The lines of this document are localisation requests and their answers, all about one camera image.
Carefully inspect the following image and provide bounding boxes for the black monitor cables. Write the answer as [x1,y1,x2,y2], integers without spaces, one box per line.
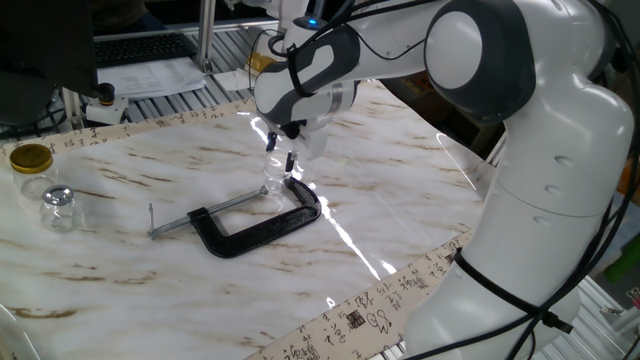
[0,102,69,142]

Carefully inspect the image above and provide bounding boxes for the beige calligraphy print cloth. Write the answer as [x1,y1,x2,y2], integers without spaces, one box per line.
[0,74,476,360]

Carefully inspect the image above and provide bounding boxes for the glass jar with silver lid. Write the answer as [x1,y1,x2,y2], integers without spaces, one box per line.
[38,184,84,234]

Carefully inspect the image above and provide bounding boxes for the green plastic object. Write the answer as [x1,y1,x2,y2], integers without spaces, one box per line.
[603,234,640,282]

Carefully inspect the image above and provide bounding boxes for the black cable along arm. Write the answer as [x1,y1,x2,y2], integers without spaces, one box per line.
[248,0,640,360]

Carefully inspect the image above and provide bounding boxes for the small clear glass jar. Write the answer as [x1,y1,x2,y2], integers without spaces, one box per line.
[259,162,296,202]

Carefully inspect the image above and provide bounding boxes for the gold coloured round object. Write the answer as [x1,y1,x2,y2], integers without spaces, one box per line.
[246,51,277,76]

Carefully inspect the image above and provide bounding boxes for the glass jar with gold lid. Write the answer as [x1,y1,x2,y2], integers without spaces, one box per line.
[8,143,59,201]

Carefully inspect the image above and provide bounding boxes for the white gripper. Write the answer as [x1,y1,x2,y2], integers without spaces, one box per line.
[266,117,331,174]

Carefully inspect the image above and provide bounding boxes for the black C-clamp with steel screw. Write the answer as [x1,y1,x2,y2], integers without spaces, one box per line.
[146,175,323,260]

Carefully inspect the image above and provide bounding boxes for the white printed papers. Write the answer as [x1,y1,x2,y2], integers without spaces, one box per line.
[97,56,207,100]

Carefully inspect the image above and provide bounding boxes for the orange box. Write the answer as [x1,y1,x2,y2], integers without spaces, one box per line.
[617,159,640,195]

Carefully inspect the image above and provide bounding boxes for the aluminium frame rail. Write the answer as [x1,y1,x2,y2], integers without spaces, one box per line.
[93,18,279,43]

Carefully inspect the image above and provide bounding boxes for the glossy marble pattern sheet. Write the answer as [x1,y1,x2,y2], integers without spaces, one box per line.
[0,79,501,360]

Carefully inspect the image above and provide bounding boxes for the tall aluminium profile post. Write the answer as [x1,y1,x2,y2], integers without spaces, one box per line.
[195,0,217,74]

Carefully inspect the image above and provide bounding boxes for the black computer keyboard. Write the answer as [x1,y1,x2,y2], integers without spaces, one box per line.
[93,32,199,69]

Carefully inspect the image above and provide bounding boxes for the white mount with black knob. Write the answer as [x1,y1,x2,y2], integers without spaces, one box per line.
[82,82,130,126]

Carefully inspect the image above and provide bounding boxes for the black computer monitor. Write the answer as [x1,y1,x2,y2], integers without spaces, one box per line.
[0,0,100,126]

